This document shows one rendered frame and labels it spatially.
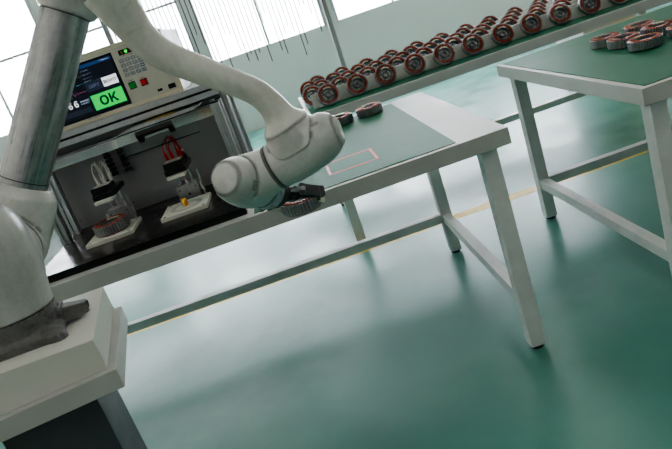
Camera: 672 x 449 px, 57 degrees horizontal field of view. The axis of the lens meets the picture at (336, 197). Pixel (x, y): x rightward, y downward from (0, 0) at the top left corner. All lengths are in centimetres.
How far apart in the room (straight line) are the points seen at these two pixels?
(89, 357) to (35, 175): 43
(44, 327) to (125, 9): 61
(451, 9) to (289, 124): 752
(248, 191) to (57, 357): 46
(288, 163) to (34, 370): 60
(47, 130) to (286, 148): 51
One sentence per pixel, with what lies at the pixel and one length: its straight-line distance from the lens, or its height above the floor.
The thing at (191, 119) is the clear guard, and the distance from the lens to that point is 185.
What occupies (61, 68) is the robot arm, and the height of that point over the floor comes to 127.
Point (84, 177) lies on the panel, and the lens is 234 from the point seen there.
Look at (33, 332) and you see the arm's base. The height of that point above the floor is 84.
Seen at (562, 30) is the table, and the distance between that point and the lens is 338.
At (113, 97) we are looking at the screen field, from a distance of 214.
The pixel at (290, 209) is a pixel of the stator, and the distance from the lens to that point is 161.
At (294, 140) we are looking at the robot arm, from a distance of 125.
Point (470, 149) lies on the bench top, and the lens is 181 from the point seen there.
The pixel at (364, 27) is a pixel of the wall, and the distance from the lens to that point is 845.
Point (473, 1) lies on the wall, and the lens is 880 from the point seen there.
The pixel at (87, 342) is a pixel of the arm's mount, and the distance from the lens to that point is 122.
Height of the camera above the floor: 122
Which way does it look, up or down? 17 degrees down
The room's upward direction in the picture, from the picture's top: 19 degrees counter-clockwise
